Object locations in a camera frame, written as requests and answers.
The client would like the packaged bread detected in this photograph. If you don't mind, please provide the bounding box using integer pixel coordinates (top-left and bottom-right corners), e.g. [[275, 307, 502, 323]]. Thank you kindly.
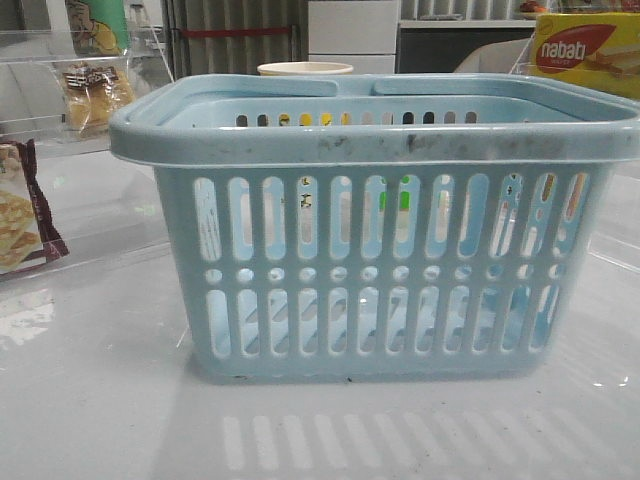
[[61, 63, 135, 136]]

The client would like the light blue plastic basket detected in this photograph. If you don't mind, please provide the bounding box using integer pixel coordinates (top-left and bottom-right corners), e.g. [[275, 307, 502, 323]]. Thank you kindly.
[[109, 74, 639, 382]]

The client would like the cream paper cup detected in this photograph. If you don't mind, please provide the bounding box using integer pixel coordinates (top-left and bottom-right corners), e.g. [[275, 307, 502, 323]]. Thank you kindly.
[[257, 61, 354, 76]]

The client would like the white drawer cabinet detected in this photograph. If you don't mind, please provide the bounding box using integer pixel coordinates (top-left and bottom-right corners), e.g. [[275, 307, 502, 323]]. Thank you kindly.
[[307, 1, 400, 74]]

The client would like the clear acrylic stand right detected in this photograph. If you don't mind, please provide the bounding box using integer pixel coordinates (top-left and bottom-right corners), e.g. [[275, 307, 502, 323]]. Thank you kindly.
[[509, 36, 534, 75]]

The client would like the maroon cracker snack bag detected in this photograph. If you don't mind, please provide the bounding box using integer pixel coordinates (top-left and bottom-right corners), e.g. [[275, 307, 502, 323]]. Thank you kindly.
[[1, 140, 69, 277]]

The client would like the clear acrylic display shelf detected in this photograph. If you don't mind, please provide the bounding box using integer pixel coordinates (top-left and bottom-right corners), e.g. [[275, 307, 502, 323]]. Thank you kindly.
[[1, 26, 172, 157]]

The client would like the green cartoon snack package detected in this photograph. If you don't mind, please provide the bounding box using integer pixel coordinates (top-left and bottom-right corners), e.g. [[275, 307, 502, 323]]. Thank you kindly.
[[64, 0, 129, 56]]

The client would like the yellow nabati wafer box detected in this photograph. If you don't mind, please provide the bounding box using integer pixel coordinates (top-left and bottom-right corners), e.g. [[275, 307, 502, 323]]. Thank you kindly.
[[527, 12, 639, 100]]

